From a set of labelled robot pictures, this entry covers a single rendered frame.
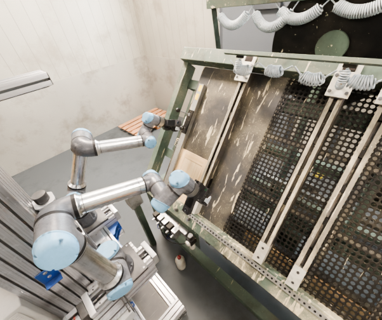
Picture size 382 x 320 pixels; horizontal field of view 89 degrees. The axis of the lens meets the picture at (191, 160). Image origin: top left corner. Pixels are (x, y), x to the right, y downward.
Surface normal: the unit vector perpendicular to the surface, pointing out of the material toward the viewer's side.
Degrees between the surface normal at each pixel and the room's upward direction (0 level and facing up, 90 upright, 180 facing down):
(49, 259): 83
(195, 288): 0
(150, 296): 0
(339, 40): 90
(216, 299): 0
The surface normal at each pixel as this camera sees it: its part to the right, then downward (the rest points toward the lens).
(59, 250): 0.50, 0.40
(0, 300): -0.11, -0.77
